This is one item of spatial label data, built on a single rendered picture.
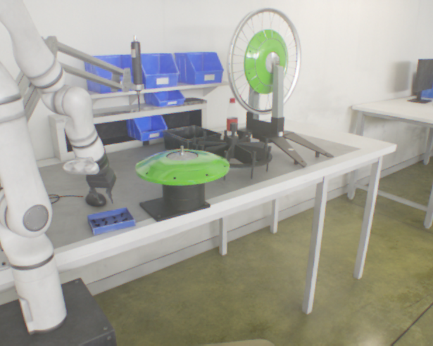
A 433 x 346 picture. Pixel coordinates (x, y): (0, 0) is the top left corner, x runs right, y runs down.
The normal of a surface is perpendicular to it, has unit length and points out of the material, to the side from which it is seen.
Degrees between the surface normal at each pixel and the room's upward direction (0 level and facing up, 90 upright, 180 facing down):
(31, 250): 19
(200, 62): 90
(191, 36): 90
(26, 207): 87
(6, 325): 0
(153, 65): 90
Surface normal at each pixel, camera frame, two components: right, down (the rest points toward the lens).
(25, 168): 0.90, 0.11
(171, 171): -0.07, -0.73
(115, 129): 0.61, 0.27
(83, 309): 0.00, -0.94
